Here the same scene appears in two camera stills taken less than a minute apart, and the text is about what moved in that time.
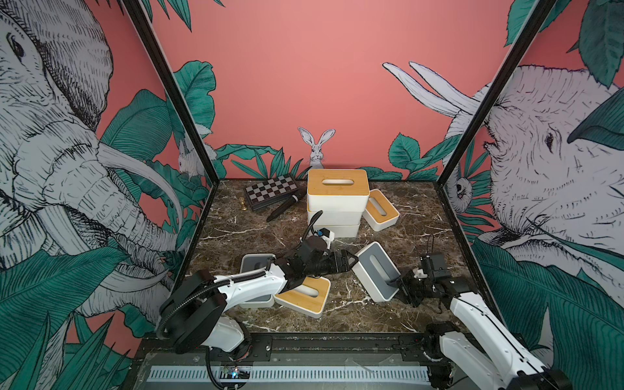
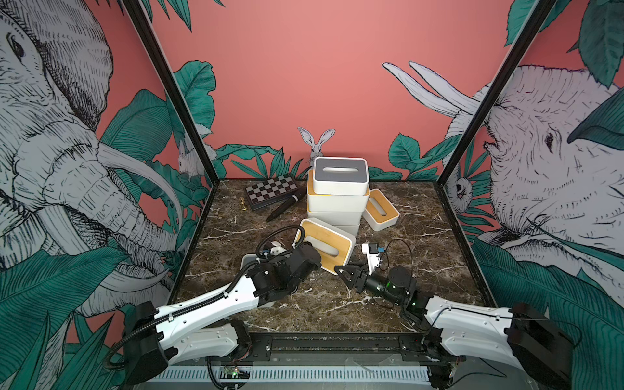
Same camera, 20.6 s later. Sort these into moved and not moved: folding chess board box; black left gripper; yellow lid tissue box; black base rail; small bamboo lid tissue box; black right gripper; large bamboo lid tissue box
Moved: black right gripper
Not moved: black left gripper; folding chess board box; yellow lid tissue box; large bamboo lid tissue box; small bamboo lid tissue box; black base rail
